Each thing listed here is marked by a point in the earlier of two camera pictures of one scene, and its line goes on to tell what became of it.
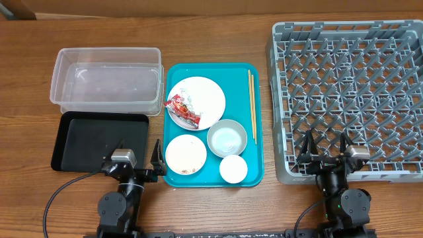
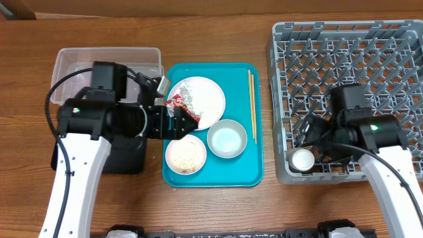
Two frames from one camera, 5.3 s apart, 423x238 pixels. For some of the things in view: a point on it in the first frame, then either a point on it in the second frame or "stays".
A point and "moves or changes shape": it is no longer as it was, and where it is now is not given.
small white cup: [233, 168] moves or changes shape
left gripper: [158, 165] → [160, 129]
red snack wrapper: [177, 107] stays
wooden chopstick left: [251, 104] stays
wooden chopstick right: [254, 108] stays
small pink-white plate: [186, 154] stays
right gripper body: [320, 165] → [316, 131]
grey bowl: [227, 137] stays
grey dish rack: [364, 79] stays
